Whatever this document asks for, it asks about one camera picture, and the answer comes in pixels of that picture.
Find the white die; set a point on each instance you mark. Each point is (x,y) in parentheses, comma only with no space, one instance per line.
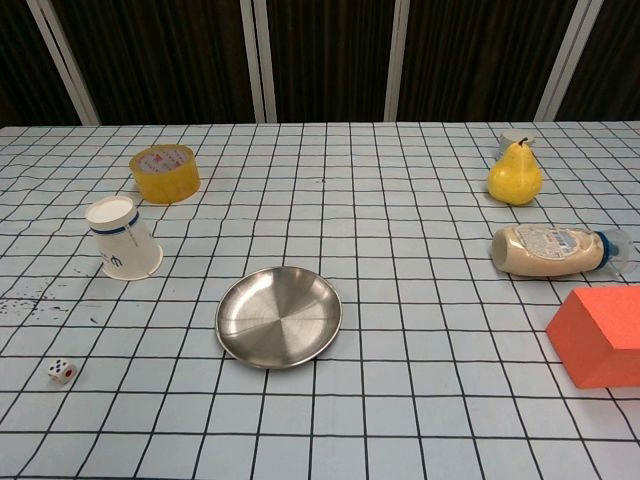
(62,371)

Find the white screen frame post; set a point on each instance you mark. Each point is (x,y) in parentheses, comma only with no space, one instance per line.
(67,67)
(567,60)
(398,60)
(266,75)

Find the small grey cup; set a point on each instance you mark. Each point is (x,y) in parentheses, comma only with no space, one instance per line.
(507,140)

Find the yellow pear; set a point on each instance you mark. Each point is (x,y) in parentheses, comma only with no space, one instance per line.
(515,175)

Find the mayonnaise squeeze bottle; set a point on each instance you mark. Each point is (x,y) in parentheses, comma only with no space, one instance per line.
(540,250)

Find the white paper cup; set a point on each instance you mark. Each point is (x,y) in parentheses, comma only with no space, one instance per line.
(125,245)

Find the white grid tablecloth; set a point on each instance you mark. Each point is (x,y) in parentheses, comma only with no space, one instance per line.
(400,250)

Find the yellow tape roll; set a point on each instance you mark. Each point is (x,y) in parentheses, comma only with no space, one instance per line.
(167,182)

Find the silver metal plate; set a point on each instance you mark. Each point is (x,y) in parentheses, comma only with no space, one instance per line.
(280,320)

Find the orange foam block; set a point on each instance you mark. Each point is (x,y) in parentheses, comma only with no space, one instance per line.
(600,340)

